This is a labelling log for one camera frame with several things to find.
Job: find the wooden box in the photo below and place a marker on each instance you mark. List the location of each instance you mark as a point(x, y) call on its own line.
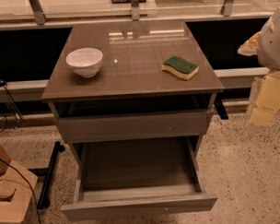
point(16, 185)

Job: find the metal window frame rail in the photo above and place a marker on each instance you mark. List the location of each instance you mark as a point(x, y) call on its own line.
point(45, 13)

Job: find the green and yellow sponge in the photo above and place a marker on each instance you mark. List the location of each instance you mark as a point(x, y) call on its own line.
point(180, 67)

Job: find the black metal stand leg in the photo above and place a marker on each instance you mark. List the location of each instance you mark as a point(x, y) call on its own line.
point(46, 174)

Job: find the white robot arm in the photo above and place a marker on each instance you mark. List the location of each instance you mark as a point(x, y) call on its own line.
point(268, 52)

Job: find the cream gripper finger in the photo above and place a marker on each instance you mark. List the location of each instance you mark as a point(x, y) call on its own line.
point(250, 46)
point(264, 102)

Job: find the grey drawer cabinet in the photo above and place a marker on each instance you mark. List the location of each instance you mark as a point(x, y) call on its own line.
point(130, 80)

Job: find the open grey middle drawer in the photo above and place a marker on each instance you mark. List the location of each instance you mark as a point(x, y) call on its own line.
point(136, 178)

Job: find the white ceramic bowl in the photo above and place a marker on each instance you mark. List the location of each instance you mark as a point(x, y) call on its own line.
point(85, 62)

